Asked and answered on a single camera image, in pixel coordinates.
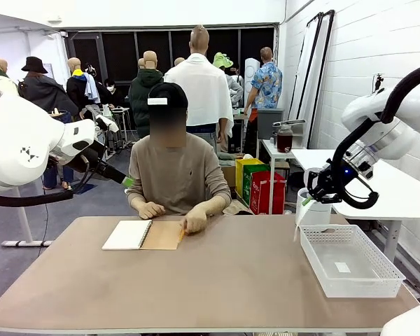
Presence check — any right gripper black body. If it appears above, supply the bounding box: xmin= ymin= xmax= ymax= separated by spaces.
xmin=318 ymin=167 xmax=344 ymax=204

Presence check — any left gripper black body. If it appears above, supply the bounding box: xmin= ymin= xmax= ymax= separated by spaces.
xmin=89 ymin=159 xmax=126 ymax=183

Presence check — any spiral notebook brown cover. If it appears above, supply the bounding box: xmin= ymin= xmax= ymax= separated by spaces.
xmin=101 ymin=219 xmax=185 ymax=251

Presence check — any person's right forearm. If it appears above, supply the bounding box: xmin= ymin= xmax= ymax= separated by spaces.
xmin=127 ymin=187 xmax=153 ymax=211

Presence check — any person's left forearm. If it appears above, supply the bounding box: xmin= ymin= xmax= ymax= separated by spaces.
xmin=199 ymin=190 xmax=232 ymax=217

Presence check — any person's right hand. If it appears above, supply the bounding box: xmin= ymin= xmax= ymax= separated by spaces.
xmin=136 ymin=201 xmax=166 ymax=221

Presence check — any person's left hand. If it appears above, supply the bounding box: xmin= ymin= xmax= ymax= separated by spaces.
xmin=183 ymin=206 xmax=208 ymax=235

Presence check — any white trash bin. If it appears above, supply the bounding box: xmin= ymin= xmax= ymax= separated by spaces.
xmin=295 ymin=187 xmax=333 ymax=227

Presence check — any red and green box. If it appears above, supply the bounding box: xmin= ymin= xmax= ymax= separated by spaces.
xmin=250 ymin=170 xmax=287 ymax=215

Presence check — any person in beige sweater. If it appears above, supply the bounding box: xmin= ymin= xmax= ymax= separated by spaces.
xmin=127 ymin=132 xmax=232 ymax=216

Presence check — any brown glass jar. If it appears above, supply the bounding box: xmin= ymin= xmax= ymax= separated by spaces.
xmin=276 ymin=124 xmax=294 ymax=154

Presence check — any small white side table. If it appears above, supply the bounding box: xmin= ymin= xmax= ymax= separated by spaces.
xmin=260 ymin=139 xmax=306 ymax=215

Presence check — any green shopping bag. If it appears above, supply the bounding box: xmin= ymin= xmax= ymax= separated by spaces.
xmin=242 ymin=163 xmax=271 ymax=208

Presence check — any white desk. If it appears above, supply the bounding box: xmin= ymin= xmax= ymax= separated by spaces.
xmin=290 ymin=148 xmax=420 ymax=262

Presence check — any yellow shopping bag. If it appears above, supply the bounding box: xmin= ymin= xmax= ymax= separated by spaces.
xmin=234 ymin=157 xmax=265 ymax=207

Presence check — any grey cabinet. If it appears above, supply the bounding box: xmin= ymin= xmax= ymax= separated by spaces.
xmin=257 ymin=108 xmax=284 ymax=141

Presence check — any masked person in black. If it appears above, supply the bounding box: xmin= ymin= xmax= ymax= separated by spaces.
xmin=103 ymin=78 xmax=126 ymax=109

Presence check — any dark green jacket mannequin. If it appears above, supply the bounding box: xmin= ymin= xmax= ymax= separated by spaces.
xmin=128 ymin=50 xmax=165 ymax=139

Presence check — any white plastic basket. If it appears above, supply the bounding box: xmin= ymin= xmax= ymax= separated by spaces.
xmin=300 ymin=223 xmax=406 ymax=298

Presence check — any yellow scarf mannequin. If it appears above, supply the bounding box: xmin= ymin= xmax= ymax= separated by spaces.
xmin=66 ymin=57 xmax=102 ymax=118

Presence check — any black cap white label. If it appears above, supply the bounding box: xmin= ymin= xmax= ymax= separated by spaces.
xmin=147 ymin=82 xmax=189 ymax=109

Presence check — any black hat mannequin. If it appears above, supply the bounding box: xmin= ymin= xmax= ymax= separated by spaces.
xmin=17 ymin=56 xmax=80 ymax=192

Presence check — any white table leg stand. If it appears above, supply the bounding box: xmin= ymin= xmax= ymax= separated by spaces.
xmin=0 ymin=185 xmax=53 ymax=248

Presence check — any floral shirt mannequin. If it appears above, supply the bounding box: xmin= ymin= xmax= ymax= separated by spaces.
xmin=244 ymin=46 xmax=284 ymax=157

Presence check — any white draped mannequin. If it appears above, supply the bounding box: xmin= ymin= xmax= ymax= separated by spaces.
xmin=163 ymin=24 xmax=235 ymax=152

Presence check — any black tripod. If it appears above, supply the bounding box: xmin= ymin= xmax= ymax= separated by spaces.
xmin=372 ymin=72 xmax=386 ymax=95

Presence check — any white tower fan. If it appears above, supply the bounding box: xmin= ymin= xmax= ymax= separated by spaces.
xmin=244 ymin=57 xmax=260 ymax=95

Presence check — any cream jacket mannequin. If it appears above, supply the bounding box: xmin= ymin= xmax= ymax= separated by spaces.
xmin=0 ymin=58 xmax=19 ymax=98

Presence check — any green hat mannequin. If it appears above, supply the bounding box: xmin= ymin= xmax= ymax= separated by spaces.
xmin=212 ymin=52 xmax=244 ymax=108

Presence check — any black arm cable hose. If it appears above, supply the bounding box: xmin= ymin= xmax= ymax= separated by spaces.
xmin=0 ymin=139 xmax=109 ymax=208
xmin=330 ymin=62 xmax=420 ymax=211

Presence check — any folded white screen black frame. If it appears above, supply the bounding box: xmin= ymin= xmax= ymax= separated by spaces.
xmin=288 ymin=12 xmax=325 ymax=122
xmin=302 ymin=9 xmax=336 ymax=150

